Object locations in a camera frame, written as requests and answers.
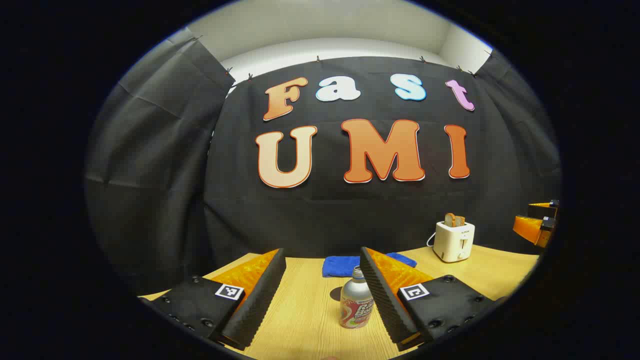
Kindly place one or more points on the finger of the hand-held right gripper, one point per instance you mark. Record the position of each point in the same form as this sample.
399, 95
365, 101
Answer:
542, 209
532, 229

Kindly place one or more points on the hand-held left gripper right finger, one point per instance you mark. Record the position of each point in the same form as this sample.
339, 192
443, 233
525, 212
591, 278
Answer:
382, 300

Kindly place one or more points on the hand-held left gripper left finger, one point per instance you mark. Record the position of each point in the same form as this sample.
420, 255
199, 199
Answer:
260, 300

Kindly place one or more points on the silver water bottle red label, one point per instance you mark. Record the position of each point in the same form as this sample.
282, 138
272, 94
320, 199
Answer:
352, 302

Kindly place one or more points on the dark round coaster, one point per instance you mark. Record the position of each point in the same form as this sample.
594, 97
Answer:
335, 294

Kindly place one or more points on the blue towel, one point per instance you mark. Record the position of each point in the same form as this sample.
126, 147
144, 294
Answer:
340, 265

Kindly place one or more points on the white toaster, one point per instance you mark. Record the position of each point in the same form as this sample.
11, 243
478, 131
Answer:
452, 242

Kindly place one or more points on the black backdrop cloth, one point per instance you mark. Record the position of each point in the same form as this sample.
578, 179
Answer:
380, 210

